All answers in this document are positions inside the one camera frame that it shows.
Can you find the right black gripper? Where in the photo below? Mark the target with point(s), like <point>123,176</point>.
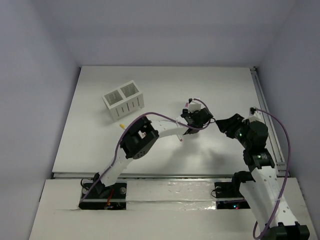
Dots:
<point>229,124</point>

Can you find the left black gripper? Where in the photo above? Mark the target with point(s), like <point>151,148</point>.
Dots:
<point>202,117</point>

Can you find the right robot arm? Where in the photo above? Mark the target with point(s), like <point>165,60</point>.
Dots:
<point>259,185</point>

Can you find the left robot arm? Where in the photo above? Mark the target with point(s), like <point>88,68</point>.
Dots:
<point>140,136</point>

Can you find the white two-compartment slotted holder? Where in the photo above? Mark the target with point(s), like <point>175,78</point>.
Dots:
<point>124,100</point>

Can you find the white foam base cover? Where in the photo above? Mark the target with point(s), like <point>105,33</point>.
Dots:
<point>155,210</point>

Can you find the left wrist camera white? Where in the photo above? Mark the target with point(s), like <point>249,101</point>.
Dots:
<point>193,105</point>

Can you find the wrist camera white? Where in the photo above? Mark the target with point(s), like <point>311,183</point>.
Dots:
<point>254,115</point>
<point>193,105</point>

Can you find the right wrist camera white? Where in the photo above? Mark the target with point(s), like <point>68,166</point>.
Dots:
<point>254,115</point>

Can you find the aluminium rail right edge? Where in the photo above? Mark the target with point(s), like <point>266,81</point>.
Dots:
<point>272,142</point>

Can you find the aluminium rail edge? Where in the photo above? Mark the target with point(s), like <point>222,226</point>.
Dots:
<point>80,175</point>
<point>272,142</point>

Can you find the aluminium rail front edge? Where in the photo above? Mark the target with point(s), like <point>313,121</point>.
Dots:
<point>80,175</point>

